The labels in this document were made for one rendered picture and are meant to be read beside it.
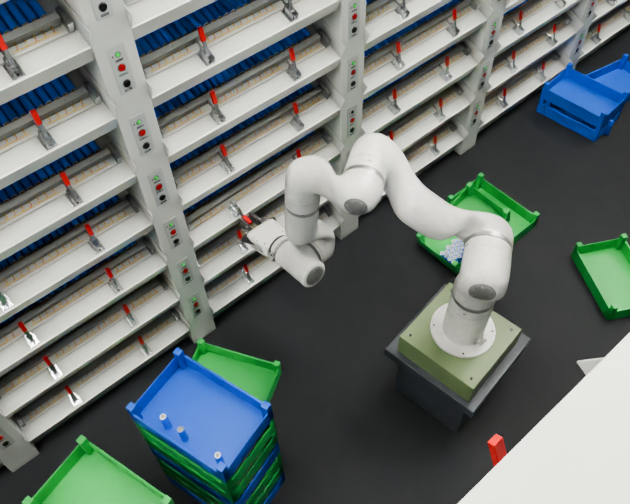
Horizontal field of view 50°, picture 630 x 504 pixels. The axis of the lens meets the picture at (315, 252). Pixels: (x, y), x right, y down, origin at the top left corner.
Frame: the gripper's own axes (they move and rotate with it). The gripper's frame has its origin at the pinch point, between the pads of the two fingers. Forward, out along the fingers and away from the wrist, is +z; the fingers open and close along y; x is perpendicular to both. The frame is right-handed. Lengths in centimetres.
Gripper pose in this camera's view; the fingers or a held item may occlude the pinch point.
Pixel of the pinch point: (249, 221)
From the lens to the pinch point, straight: 209.1
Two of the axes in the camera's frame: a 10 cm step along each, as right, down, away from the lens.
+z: -6.4, -5.1, 5.7
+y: 7.6, -5.3, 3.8
